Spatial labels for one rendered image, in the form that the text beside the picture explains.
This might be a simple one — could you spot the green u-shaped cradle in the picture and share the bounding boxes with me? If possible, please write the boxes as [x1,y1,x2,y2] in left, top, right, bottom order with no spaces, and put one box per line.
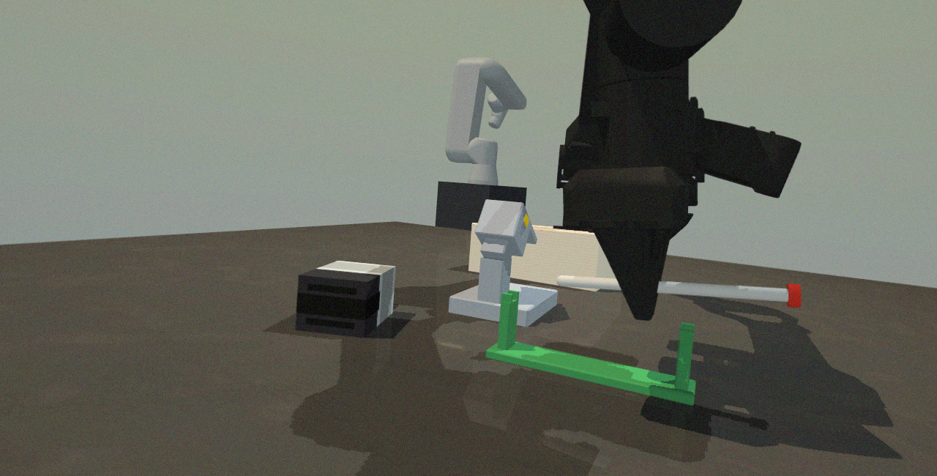
[486,290,696,406]

